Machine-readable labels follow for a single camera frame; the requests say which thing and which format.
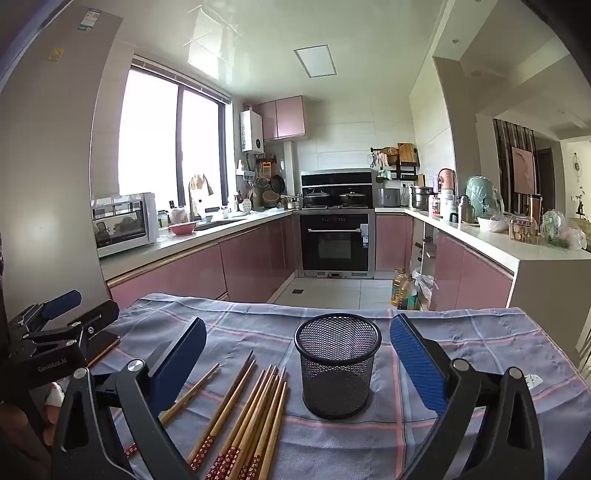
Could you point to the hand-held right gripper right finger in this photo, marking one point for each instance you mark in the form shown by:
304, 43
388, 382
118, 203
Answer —
418, 364

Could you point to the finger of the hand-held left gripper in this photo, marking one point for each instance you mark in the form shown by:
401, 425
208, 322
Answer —
99, 318
62, 302

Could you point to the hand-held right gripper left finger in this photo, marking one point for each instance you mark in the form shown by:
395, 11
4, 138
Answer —
180, 364

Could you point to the black mesh pen holder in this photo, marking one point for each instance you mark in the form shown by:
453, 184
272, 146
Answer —
337, 383

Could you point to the bunch of wooden chopsticks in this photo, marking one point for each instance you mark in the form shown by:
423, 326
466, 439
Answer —
258, 415

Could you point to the person's left hand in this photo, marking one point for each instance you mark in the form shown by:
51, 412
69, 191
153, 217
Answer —
54, 394

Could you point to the black smartphone copper edge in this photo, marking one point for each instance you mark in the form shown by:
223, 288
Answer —
102, 347

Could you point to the yellow cooking oil bottle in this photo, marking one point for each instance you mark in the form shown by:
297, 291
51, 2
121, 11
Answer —
399, 288

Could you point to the white plastic bag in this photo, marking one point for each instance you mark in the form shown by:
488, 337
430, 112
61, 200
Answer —
424, 284

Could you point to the white microwave oven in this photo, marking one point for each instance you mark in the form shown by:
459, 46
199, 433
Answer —
124, 226

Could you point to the pink kitchen base cabinet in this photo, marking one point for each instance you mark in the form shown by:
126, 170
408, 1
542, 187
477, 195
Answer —
471, 281
207, 267

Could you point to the grey-blue checked tablecloth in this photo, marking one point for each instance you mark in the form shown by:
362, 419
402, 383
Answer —
351, 452

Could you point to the pink bowl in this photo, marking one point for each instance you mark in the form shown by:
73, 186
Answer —
183, 229

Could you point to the silver refrigerator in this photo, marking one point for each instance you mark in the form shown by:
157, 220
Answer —
51, 161

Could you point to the black built-in oven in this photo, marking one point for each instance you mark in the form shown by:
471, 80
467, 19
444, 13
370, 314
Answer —
336, 244

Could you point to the white bowl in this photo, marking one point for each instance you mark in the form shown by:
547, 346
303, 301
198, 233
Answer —
491, 225

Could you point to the stainless steel thermos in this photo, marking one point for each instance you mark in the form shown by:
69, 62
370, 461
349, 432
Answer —
465, 210

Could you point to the stainless steel steamer pot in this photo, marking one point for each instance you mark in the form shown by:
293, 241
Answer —
421, 197

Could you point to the beige hanging cloth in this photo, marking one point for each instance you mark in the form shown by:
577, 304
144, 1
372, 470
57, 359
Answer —
201, 183

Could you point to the silver rice cooker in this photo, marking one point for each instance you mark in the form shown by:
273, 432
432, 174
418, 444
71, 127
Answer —
389, 197

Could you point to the clear food container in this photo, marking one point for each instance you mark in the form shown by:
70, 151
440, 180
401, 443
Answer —
524, 230

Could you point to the black pot with lid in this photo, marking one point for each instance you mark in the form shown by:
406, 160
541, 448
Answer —
354, 199

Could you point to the mint green air fryer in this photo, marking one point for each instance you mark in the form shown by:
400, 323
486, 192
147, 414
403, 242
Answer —
480, 196

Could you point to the kitchen window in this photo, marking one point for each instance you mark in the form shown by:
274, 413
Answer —
147, 138

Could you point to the pink kettle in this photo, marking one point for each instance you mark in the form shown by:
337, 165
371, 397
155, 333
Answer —
446, 180

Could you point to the woven basket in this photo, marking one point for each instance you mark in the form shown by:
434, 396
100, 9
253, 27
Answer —
271, 198

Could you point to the green plastic bag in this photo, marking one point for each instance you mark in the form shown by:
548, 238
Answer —
556, 228

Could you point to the black wok with lid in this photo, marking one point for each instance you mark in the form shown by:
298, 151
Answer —
316, 197

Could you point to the copper tumbler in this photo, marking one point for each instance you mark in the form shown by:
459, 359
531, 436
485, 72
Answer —
535, 207

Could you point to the small steel pot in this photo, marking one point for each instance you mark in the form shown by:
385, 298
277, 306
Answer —
294, 202

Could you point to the black range hood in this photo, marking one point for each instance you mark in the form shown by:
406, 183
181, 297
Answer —
337, 180

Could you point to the black frying pan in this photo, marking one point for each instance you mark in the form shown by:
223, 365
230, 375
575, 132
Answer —
277, 183

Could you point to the wooden cutting board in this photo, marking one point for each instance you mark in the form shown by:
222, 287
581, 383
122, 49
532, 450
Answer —
407, 153

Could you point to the white vertical pipe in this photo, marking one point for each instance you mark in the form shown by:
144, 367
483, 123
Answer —
289, 166

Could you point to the white gas water heater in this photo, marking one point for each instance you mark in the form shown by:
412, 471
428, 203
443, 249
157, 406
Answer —
251, 131

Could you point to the square ceiling light panel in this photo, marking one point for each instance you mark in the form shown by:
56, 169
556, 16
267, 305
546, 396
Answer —
316, 61

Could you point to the black wall rack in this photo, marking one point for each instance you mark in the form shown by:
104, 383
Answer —
408, 170

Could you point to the pink wall picture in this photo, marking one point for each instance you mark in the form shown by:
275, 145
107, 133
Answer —
522, 170

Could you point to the pink wall cabinet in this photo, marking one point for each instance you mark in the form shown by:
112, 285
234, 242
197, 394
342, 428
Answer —
281, 117

